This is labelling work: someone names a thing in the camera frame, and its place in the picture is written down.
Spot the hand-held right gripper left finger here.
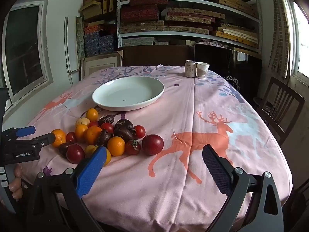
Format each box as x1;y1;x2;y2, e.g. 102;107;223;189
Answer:
26;146;108;232

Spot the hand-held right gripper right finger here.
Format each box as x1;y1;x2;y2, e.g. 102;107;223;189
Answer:
202;144;284;232

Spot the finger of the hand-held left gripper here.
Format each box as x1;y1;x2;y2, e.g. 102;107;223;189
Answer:
3;126;36;141
17;132;56;150

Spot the dark purple plum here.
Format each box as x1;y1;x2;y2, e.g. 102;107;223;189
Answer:
58;142;74;157

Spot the yellow orange mandarin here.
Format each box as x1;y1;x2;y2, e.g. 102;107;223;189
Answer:
104;147;112;167

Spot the red plum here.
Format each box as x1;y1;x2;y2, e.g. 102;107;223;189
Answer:
66;144;85;164
142;135;164;155

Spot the pale yellow round fruit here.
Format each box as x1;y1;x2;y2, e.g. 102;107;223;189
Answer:
75;117;91;126

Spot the red tomato with green stem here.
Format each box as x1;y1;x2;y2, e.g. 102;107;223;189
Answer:
125;140;141;155

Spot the white plate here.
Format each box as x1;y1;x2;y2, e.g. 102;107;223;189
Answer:
92;77;165;112

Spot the person's left hand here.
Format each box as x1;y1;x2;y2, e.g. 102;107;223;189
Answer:
9;165;24;200

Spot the small yellow fruit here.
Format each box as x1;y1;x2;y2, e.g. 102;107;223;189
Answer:
84;145;98;157

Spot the small yellow orange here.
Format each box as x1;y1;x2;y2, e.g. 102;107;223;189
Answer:
86;108;99;122

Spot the dark water chestnut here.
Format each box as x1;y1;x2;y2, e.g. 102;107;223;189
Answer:
114;119;136;143
98;116;115;126

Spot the pink deer-print tablecloth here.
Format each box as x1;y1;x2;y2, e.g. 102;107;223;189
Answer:
18;64;294;232

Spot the white-framed window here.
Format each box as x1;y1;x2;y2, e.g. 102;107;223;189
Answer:
2;0;53;104

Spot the white board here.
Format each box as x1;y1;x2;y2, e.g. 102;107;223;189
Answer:
64;17;81;73

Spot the black panel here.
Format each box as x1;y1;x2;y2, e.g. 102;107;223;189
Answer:
194;43;263;97

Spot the white paper cup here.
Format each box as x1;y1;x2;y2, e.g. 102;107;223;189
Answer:
195;62;210;79

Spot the drink can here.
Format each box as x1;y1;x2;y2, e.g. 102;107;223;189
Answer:
185;60;196;78

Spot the dark wooden chair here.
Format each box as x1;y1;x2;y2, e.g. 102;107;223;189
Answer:
253;76;306;145

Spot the marbled panel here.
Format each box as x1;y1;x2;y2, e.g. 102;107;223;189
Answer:
76;16;86;58

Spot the pile of blue and yellow boxes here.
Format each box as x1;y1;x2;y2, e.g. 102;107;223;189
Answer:
80;0;119;56

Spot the brown wooden board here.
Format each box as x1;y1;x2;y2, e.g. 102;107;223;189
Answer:
121;45;196;67

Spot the grey metal shelving rack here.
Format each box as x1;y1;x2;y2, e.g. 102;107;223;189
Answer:
117;0;262;54

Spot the patterned curtain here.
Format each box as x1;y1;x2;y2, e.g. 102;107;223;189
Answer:
268;0;294;78

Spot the bright window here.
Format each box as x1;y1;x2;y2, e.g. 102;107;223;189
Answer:
287;0;309;78

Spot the stack of patterned flat boxes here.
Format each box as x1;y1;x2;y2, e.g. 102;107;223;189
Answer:
119;0;260;47

